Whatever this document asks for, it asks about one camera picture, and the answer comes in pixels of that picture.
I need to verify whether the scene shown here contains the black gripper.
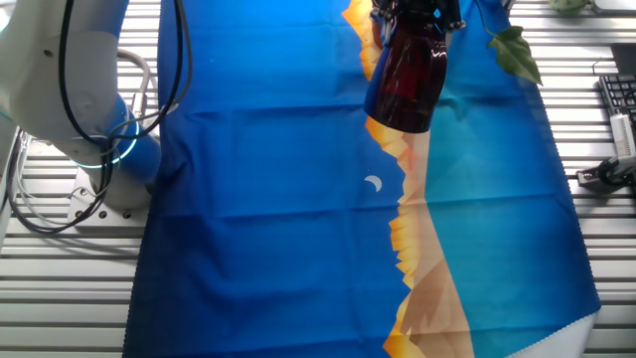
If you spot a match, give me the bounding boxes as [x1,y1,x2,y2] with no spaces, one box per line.
[370,0,468,37]

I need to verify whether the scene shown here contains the dark red translucent watering can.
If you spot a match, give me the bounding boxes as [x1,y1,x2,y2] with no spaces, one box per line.
[363,14,449,134]

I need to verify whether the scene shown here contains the round plant pot with soil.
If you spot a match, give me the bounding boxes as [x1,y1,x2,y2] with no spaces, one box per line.
[371,17,390,52]

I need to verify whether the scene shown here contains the small green leaf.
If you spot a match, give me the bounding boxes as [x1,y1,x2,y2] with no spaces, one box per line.
[474,0,544,87]

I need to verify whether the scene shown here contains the grey flat device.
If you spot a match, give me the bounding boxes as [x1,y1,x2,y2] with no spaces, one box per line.
[590,0,636,15]

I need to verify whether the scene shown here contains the black flat device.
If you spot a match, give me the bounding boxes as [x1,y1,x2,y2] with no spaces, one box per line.
[609,42,636,76]

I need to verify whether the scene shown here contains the black keyboard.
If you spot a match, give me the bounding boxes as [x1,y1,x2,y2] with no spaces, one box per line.
[597,73,636,125]

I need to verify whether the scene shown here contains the blue landscape print cloth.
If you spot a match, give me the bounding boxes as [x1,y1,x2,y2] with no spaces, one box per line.
[121,0,601,358]

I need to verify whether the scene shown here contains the thick grey robot cable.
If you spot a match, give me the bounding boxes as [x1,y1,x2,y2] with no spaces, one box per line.
[116,48,152,120]

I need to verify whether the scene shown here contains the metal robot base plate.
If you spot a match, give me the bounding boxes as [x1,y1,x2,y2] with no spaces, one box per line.
[67,168,150,235]

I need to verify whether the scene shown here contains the black cable bundle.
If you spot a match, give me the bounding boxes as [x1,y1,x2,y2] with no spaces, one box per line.
[0,126,114,236]

